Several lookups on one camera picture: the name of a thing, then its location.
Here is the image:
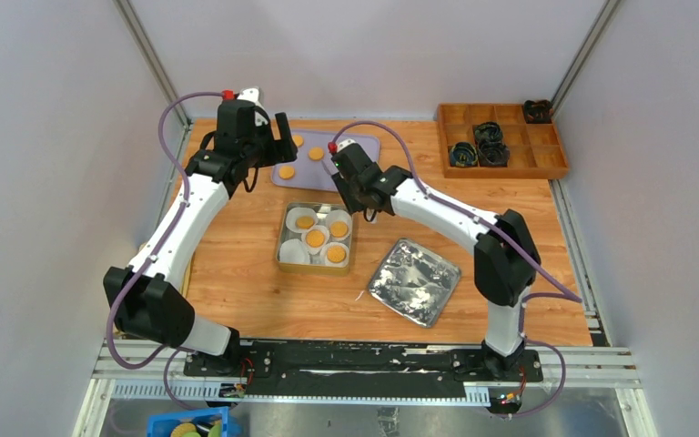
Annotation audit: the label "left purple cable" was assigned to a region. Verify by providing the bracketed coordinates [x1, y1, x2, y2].
[105, 91, 236, 412]

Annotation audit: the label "purple cable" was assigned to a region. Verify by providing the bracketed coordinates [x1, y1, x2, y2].
[329, 120, 583, 421]
[105, 91, 236, 412]

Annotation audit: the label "white paper cup top-left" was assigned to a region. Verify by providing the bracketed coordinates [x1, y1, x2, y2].
[285, 207, 319, 233]

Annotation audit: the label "white paper cup bottom-left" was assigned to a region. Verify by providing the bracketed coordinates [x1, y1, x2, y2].
[278, 239, 311, 265]

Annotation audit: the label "white paper cup centre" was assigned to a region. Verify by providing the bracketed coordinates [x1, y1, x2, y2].
[301, 225, 330, 255]

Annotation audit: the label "orange wooden compartment box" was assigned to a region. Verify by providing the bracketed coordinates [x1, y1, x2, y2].
[436, 103, 570, 179]

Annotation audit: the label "yellow folded cloth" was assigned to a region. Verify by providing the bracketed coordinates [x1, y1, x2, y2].
[111, 256, 194, 345]

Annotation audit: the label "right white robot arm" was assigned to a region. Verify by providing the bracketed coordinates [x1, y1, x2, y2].
[328, 139, 541, 381]

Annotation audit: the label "square metal cookie tin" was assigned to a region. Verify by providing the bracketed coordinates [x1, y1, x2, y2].
[275, 202, 354, 276]

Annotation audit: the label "black cable coil corner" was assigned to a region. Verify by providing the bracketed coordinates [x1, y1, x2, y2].
[522, 99, 553, 124]

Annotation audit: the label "white paper cup bottom-right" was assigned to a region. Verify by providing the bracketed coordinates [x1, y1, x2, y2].
[319, 242, 350, 269]

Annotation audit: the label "black cable coil in box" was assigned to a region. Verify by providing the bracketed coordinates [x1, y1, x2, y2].
[449, 141, 480, 168]
[472, 121, 504, 146]
[477, 141, 512, 168]

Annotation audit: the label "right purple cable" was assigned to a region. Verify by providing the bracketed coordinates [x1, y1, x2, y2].
[329, 120, 583, 421]

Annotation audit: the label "lavender plastic tray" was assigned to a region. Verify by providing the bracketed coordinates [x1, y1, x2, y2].
[270, 129, 382, 194]

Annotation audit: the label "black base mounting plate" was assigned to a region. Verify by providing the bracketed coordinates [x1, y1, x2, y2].
[183, 340, 543, 401]

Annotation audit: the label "blue plastic bin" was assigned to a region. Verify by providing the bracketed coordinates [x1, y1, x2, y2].
[146, 407, 243, 437]

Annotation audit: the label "metal tongs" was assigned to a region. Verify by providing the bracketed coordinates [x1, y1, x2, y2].
[319, 159, 338, 178]

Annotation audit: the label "white paper cup top-right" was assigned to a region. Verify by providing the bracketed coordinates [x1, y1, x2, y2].
[325, 209, 353, 241]

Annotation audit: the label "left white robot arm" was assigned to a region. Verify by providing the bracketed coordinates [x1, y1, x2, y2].
[104, 87, 298, 376]

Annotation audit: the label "silver tin lid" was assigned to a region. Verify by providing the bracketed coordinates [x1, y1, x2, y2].
[367, 239, 461, 328]

